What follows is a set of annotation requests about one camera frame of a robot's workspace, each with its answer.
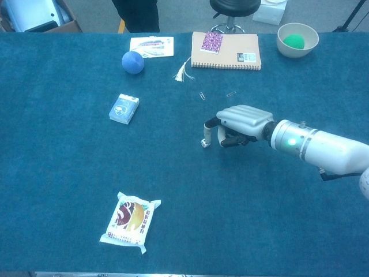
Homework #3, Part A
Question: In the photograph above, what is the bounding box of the patterned bookmark card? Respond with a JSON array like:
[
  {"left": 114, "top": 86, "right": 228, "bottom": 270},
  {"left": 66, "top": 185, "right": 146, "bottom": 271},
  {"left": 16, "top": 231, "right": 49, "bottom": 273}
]
[{"left": 200, "top": 31, "right": 224, "bottom": 54}]

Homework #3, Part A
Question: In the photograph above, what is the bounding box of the person in black trousers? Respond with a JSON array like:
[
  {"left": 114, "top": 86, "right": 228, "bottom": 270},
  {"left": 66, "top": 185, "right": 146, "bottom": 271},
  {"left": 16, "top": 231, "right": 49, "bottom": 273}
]
[{"left": 111, "top": 0, "right": 161, "bottom": 33}]

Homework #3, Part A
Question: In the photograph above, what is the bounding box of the white box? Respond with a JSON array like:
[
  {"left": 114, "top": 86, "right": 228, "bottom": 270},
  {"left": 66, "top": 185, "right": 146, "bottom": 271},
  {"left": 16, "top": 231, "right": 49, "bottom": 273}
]
[{"left": 253, "top": 0, "right": 288, "bottom": 26}]

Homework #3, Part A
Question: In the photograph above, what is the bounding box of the small pale blue pack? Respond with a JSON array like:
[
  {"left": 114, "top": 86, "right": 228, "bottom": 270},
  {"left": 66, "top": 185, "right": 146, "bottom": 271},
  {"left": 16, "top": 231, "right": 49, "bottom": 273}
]
[{"left": 108, "top": 93, "right": 140, "bottom": 125}]

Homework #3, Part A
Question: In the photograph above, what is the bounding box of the white snack packet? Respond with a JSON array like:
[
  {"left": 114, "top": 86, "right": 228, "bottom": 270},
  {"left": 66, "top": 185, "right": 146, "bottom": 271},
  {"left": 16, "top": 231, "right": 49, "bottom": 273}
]
[{"left": 99, "top": 191, "right": 161, "bottom": 255}]

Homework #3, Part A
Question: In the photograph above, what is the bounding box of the green ball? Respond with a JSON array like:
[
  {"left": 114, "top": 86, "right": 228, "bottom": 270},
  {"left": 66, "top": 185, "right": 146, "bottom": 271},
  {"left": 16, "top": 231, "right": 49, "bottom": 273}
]
[{"left": 283, "top": 33, "right": 306, "bottom": 50}]

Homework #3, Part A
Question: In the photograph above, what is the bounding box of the cardboard box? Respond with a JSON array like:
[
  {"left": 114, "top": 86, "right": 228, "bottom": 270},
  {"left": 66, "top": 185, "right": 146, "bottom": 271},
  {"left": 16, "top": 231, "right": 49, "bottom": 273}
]
[{"left": 0, "top": 0, "right": 83, "bottom": 33}]

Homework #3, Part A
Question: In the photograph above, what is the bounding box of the spiral-bound notebook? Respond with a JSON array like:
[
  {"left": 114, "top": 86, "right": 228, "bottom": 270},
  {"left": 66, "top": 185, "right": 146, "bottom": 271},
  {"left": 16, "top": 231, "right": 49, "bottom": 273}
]
[{"left": 191, "top": 31, "right": 262, "bottom": 71}]

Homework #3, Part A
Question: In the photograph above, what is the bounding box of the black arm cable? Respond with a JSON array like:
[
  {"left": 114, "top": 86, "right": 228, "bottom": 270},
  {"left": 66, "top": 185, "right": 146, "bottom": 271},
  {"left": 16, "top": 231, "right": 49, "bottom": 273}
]
[{"left": 318, "top": 166, "right": 363, "bottom": 182}]

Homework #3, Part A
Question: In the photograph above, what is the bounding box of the black stool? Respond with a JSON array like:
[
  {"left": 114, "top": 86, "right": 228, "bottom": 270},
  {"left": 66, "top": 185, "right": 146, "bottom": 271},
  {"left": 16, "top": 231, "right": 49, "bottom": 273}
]
[{"left": 209, "top": 0, "right": 262, "bottom": 34}]

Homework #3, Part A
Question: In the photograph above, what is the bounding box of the grey device in box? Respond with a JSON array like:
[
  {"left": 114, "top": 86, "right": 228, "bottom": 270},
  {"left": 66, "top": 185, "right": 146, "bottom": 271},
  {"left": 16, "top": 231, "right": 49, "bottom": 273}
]
[{"left": 4, "top": 0, "right": 73, "bottom": 32}]

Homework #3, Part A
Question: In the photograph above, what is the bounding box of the beige bowl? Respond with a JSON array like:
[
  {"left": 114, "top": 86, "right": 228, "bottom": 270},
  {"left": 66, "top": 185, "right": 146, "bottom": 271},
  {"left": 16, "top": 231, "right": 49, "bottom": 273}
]
[{"left": 276, "top": 23, "right": 319, "bottom": 59}]

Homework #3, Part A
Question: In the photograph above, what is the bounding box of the white illustrated postcard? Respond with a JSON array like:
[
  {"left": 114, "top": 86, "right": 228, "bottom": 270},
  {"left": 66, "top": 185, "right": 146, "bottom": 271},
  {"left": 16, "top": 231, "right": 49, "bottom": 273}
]
[{"left": 129, "top": 36, "right": 175, "bottom": 59}]

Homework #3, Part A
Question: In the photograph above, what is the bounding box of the teal table cloth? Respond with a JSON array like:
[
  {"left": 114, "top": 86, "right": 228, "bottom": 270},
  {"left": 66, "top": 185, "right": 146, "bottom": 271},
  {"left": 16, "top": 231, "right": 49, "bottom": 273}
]
[{"left": 0, "top": 32, "right": 369, "bottom": 272}]

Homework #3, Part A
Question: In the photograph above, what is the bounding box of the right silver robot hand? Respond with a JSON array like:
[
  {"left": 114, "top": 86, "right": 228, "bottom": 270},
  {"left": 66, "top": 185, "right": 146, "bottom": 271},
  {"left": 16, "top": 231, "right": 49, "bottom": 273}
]
[{"left": 204, "top": 104, "right": 274, "bottom": 148}]

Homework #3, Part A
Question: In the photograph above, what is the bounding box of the black tripod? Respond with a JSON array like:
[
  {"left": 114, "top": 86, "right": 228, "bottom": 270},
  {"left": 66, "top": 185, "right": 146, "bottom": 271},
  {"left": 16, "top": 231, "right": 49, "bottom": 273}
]
[{"left": 331, "top": 0, "right": 369, "bottom": 32}]

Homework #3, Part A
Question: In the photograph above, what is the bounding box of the white tassel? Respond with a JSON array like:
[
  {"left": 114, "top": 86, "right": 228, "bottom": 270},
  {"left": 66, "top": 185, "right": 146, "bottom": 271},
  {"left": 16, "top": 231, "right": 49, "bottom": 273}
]
[{"left": 172, "top": 56, "right": 195, "bottom": 83}]

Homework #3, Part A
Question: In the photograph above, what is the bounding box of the bluish foam ball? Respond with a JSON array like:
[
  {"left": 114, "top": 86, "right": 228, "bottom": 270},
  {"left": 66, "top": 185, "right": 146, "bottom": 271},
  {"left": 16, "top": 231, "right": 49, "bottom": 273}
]
[{"left": 121, "top": 51, "right": 145, "bottom": 75}]

